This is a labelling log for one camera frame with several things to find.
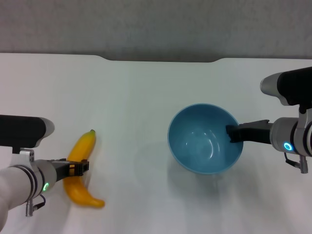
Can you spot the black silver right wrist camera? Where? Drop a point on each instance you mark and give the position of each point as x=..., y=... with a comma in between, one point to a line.
x=292, y=83

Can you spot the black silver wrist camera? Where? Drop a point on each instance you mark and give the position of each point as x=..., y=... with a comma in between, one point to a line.
x=22, y=130
x=292, y=83

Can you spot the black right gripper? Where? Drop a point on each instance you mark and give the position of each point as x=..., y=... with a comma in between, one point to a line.
x=256, y=132

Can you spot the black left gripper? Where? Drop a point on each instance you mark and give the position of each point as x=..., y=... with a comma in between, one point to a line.
x=61, y=169

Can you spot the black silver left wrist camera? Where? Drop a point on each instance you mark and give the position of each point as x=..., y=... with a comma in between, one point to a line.
x=22, y=130

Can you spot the blue bowl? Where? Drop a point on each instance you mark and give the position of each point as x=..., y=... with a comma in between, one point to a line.
x=200, y=151

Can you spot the yellow banana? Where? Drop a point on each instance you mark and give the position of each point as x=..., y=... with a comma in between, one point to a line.
x=80, y=146

